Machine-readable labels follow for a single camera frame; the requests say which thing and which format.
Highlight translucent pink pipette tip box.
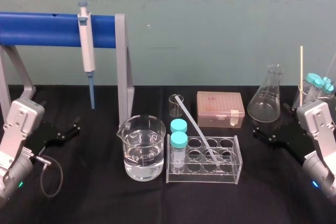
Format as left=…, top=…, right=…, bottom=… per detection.
left=196, top=91, right=246, bottom=129

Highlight white pipette with blue tip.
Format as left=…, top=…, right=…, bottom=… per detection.
left=77, top=0, right=96, bottom=110

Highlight clear stirring rod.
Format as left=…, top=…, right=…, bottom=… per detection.
left=175, top=97, right=222, bottom=169

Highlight thin dark gripper cable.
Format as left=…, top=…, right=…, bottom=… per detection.
left=27, top=155, right=64, bottom=197

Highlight pipette stand with blue bar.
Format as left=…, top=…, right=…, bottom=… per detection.
left=0, top=11, right=135, bottom=124

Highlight glass beaker holding tubes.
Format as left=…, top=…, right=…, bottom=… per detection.
left=297, top=83, right=336, bottom=108

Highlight clear acrylic tube rack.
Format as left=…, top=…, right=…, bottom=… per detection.
left=165, top=135, right=242, bottom=185

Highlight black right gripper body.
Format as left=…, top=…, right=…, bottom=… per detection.
left=272, top=122, right=316, bottom=162

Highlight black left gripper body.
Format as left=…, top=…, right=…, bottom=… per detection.
left=25, top=120, right=60, bottom=156

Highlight strip of beige tape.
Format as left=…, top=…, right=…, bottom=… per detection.
left=229, top=108, right=242, bottom=126

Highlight glass conical flask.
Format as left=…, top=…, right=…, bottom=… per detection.
left=247, top=63, right=286, bottom=123

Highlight black table cloth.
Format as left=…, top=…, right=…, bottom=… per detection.
left=0, top=84, right=336, bottom=224

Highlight large glass beaker with water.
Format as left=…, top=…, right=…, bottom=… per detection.
left=116, top=114, right=167, bottom=182

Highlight thin wooden stick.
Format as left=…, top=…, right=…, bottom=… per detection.
left=300, top=46, right=305, bottom=97

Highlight small empty glass beaker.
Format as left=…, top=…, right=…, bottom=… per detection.
left=168, top=93, right=186, bottom=118

